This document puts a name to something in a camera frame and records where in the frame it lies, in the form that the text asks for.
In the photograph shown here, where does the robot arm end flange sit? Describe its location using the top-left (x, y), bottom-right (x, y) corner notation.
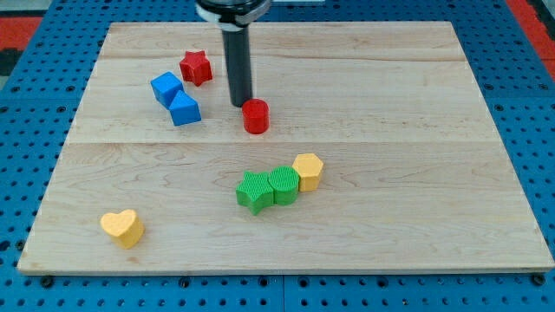
top-left (195, 0), bottom-right (272, 31)

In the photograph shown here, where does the blue triangle block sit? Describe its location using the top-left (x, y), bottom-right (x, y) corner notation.
top-left (168, 90), bottom-right (201, 127)

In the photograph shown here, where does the blue cube block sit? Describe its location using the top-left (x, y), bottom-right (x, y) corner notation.
top-left (150, 72), bottom-right (184, 109)

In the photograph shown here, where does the green cylinder block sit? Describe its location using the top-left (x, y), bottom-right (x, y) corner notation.
top-left (269, 166), bottom-right (300, 205)

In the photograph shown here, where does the yellow hexagon block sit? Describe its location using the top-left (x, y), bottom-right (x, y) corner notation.
top-left (292, 153), bottom-right (323, 192)

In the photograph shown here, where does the green star block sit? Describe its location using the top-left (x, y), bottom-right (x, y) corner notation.
top-left (236, 171), bottom-right (274, 216)

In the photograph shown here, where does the red cylinder block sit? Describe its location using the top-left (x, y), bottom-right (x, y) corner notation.
top-left (242, 99), bottom-right (270, 134)

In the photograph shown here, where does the wooden board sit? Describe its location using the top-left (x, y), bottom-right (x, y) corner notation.
top-left (17, 22), bottom-right (554, 276)

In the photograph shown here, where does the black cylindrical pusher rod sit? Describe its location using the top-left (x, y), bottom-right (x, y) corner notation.
top-left (222, 28), bottom-right (252, 107)

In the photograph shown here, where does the red star block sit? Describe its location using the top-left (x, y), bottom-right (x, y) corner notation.
top-left (179, 50), bottom-right (213, 87)

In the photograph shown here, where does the yellow heart block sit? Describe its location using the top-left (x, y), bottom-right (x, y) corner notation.
top-left (100, 209), bottom-right (145, 250)

